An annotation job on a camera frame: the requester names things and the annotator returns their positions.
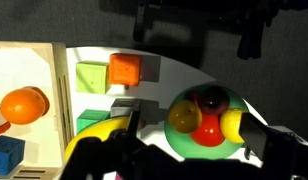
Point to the grey block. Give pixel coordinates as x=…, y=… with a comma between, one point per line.
x=122, y=107

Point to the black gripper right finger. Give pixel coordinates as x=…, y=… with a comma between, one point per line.
x=255, y=135

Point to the red toy apple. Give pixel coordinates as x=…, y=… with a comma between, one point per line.
x=208, y=131

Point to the dark red toy fruit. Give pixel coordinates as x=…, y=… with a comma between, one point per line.
x=214, y=100

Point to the light green block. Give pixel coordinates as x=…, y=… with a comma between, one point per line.
x=92, y=77

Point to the yellow orange toy fruit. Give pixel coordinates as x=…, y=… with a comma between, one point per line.
x=185, y=116

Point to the dark green block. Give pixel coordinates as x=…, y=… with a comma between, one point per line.
x=90, y=120

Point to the orange block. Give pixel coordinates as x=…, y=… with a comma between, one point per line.
x=125, y=70

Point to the pink block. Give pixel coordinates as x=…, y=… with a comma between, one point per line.
x=117, y=177

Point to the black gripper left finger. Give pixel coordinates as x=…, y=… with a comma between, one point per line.
x=135, y=116

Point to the blue block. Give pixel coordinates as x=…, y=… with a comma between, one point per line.
x=7, y=155

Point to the green plastic bowl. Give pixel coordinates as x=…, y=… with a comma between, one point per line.
x=180, y=143

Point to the yellow toy lemon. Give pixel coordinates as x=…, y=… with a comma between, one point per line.
x=231, y=126

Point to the wooden crate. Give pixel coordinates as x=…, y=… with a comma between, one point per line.
x=60, y=83

